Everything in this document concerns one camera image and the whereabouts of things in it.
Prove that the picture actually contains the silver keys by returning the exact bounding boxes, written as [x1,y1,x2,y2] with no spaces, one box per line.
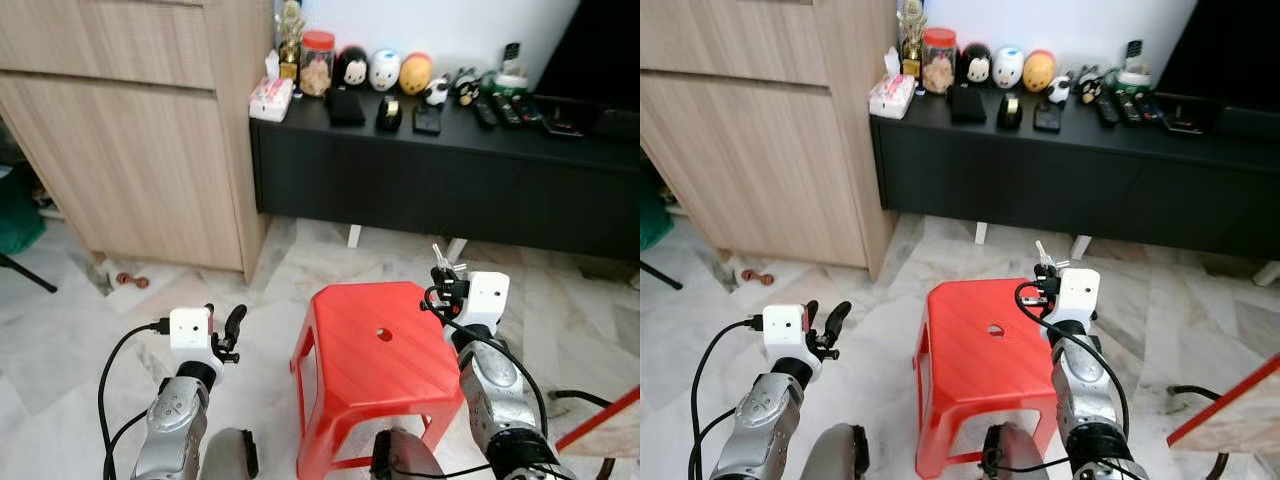
[430,242,469,282]
[1032,239,1072,277]

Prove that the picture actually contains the red plastic stool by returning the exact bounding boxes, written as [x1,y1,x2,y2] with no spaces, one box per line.
[911,279,1067,480]
[289,281,467,480]

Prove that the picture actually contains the black TV console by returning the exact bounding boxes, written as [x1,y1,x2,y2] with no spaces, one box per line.
[249,88,641,263]
[869,86,1280,287]

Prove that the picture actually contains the grey left robot leg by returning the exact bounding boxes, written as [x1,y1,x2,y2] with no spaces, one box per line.
[198,427,261,480]
[798,422,873,480]

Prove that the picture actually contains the grey robot leg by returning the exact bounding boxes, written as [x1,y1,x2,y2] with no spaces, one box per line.
[798,422,873,480]
[198,427,261,480]
[368,427,449,480]
[978,421,1053,480]

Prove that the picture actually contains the black rod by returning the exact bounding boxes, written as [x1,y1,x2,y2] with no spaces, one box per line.
[640,260,685,292]
[0,253,60,295]

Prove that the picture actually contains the grey right robot leg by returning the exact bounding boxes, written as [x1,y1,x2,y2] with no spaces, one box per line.
[368,427,449,480]
[978,421,1053,480]

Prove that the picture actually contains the light wooden cabinet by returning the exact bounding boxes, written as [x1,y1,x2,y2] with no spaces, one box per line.
[0,0,278,283]
[640,0,898,282]

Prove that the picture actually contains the black case with red trim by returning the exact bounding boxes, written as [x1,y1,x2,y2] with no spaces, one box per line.
[542,108,589,140]
[1158,106,1209,138]

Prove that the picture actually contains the black wallet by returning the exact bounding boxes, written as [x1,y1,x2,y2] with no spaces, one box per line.
[949,85,990,126]
[327,87,368,128]

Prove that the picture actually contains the black white yellow figurine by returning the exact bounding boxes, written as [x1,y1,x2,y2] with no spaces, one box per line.
[1074,65,1105,105]
[451,67,482,107]

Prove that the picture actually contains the red-edged wooden board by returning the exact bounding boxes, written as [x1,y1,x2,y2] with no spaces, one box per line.
[553,384,641,463]
[1166,351,1280,453]

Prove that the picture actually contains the yellow round plush toy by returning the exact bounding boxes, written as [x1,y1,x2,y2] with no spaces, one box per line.
[398,52,435,97]
[1021,49,1058,94]

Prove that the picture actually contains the pink white tissue pack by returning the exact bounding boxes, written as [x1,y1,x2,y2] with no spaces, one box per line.
[868,48,917,121]
[248,52,297,124]

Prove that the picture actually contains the white round plush toy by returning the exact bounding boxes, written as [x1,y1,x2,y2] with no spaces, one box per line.
[367,47,404,93]
[991,45,1027,91]

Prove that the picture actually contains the black round plush toy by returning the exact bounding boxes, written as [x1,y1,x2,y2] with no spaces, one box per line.
[957,43,994,89]
[332,45,370,92]

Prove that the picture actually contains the red-lidded snack jar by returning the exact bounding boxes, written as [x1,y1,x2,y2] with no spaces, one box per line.
[921,27,959,96]
[299,30,337,99]

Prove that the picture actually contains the black television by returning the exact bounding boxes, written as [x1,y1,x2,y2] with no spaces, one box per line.
[533,0,641,113]
[1153,0,1280,111]

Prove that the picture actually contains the gold trophy figurine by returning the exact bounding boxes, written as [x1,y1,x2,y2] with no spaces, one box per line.
[896,0,929,80]
[277,0,307,82]

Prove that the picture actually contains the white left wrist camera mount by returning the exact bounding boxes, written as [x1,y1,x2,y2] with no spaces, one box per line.
[762,305,811,363]
[168,308,216,363]

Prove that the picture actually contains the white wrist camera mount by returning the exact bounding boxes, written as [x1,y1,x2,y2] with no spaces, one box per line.
[168,308,216,363]
[1058,267,1102,329]
[464,271,511,333]
[762,305,811,363]

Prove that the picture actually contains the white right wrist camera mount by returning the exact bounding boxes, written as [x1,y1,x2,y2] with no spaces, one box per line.
[464,271,511,333]
[1058,267,1102,329]

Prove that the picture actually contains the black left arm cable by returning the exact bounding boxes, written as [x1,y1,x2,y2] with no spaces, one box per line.
[96,319,172,480]
[689,317,766,480]

